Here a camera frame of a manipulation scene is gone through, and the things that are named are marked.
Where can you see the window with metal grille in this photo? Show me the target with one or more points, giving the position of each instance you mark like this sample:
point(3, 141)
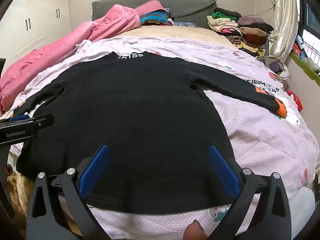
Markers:
point(311, 40)

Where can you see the white wardrobe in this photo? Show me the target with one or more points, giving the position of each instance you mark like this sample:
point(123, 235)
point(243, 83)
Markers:
point(32, 17)

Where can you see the red plastic bag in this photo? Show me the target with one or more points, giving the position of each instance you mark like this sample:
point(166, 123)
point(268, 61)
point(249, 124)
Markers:
point(296, 100)

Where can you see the lilac strawberry print quilt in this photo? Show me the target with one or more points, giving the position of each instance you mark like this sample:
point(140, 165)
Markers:
point(262, 140)

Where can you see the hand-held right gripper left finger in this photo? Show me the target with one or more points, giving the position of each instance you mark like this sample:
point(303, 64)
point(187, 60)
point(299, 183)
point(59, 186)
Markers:
point(95, 171)

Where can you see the dark floral cloth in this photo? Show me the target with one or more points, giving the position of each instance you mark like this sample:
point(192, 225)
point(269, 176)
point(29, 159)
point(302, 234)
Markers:
point(185, 24)

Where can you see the pile of folded clothes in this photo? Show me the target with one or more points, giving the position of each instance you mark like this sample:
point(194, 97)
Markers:
point(245, 32)

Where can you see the beige bed sheet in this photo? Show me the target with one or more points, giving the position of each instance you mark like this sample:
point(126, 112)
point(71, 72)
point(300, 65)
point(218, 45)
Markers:
point(175, 32)

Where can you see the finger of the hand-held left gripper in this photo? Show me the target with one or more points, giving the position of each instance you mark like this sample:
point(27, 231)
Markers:
point(20, 118)
point(43, 121)

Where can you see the green window ledge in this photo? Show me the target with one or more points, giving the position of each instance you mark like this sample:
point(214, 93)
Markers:
point(305, 65)

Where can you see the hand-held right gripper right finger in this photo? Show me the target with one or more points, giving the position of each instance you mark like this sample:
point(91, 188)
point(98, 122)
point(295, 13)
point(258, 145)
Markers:
point(223, 172)

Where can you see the beige fuzzy cloth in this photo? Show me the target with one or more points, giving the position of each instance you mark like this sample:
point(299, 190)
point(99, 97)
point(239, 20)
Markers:
point(22, 187)

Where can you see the black sweater with orange cuffs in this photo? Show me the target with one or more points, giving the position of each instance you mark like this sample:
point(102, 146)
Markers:
point(130, 110)

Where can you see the cloth bag of clothes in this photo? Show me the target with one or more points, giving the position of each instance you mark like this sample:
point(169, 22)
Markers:
point(276, 66)

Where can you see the pink fleece blanket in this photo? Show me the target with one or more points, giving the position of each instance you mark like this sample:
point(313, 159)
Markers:
point(50, 55)

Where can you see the person's right hand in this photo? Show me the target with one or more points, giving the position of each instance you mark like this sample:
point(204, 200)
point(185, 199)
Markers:
point(193, 231)

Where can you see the cream satin curtain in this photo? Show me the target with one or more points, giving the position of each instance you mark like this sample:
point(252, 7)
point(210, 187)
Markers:
point(285, 22)

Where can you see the blue striped folded clothes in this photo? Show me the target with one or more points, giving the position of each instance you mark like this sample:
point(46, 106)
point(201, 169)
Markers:
point(153, 17)

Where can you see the grey quilted headboard cover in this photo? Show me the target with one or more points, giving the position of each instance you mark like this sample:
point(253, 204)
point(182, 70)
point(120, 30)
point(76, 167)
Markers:
point(185, 5)

